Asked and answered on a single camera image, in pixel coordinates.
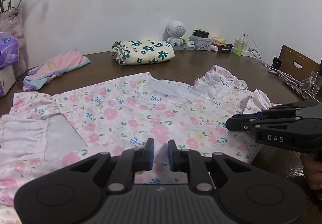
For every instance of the black charger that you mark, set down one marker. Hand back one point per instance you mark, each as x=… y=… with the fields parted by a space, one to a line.
x=200 y=34

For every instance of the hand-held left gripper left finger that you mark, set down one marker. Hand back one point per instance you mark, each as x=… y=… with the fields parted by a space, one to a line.
x=150 y=153

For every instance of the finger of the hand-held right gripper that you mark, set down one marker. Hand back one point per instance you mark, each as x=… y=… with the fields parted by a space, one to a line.
x=239 y=124
x=249 y=115

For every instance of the person's right hand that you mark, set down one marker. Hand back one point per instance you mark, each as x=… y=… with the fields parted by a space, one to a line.
x=312 y=168

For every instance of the purple white tissue box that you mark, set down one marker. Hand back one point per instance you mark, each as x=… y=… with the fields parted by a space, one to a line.
x=7 y=80

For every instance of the grey tin box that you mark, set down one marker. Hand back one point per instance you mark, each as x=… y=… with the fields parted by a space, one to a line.
x=201 y=44

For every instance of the pink purple shorts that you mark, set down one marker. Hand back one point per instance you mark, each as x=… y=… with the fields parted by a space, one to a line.
x=63 y=62

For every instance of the green liquid bottle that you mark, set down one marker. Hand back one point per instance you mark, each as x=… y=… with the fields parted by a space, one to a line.
x=240 y=47

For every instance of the white power strip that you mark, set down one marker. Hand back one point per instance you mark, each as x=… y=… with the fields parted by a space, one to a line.
x=249 y=52

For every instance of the white robot speaker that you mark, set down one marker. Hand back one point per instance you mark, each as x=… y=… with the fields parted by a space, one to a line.
x=176 y=31

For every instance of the red and black small boxes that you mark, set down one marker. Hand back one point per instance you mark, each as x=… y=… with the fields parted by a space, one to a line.
x=225 y=48

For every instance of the black phone holder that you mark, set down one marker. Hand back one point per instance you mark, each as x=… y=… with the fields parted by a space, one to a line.
x=277 y=62

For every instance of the purple soft tissue pack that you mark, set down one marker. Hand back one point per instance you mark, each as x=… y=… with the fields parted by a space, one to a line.
x=8 y=50

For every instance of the clear glass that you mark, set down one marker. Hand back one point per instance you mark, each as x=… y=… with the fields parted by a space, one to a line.
x=313 y=85

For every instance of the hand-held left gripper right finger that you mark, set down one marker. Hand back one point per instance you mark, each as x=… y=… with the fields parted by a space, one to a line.
x=171 y=154

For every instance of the pink floral dress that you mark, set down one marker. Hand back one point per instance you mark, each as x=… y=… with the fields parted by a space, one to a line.
x=120 y=113

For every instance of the green white small boxes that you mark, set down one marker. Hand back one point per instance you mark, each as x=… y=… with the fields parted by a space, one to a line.
x=188 y=44

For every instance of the folded cream floral cloth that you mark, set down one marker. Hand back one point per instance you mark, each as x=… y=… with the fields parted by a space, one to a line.
x=146 y=52

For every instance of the dark monitor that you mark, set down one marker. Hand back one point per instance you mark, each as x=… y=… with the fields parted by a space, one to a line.
x=320 y=80

